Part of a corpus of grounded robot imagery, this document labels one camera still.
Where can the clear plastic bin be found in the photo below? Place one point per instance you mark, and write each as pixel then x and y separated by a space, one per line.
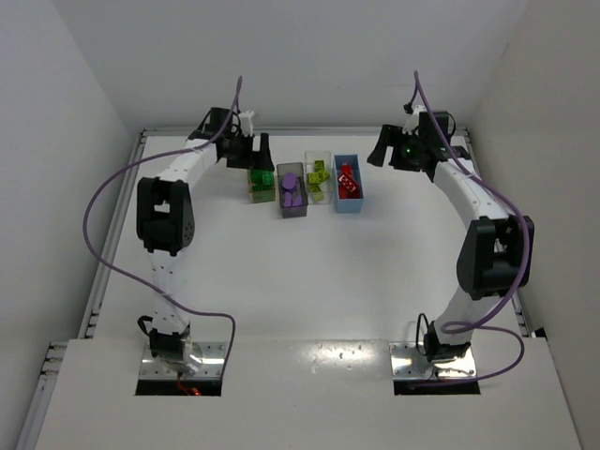
pixel 327 187

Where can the lime long lego brick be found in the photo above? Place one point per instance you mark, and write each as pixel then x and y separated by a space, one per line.
pixel 318 177

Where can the orange translucent bin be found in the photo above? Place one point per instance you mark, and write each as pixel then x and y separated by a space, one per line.
pixel 261 197

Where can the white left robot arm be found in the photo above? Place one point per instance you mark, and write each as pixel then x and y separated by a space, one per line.
pixel 165 221

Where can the red studded plate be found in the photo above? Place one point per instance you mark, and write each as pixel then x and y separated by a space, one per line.
pixel 346 181

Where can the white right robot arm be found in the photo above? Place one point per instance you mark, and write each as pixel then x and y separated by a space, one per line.
pixel 494 259

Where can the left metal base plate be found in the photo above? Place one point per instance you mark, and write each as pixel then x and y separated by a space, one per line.
pixel 203 362

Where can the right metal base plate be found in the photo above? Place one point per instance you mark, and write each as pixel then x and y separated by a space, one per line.
pixel 409 365

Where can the purple rounded lego brick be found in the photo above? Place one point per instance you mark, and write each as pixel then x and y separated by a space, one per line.
pixel 289 182

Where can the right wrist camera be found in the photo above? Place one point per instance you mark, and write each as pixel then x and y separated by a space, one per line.
pixel 413 117

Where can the grey translucent bin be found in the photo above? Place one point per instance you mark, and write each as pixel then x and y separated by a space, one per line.
pixel 298 169

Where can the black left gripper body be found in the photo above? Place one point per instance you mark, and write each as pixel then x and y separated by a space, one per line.
pixel 253 156

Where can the green square lego brick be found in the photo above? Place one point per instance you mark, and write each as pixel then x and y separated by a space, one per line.
pixel 261 180

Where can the red rounded lego brick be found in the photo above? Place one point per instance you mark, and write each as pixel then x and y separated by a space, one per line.
pixel 342 192

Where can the metal base plate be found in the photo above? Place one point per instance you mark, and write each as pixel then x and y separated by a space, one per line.
pixel 409 365
pixel 203 362

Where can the blue plastic bin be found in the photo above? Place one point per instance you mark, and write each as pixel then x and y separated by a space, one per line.
pixel 350 206

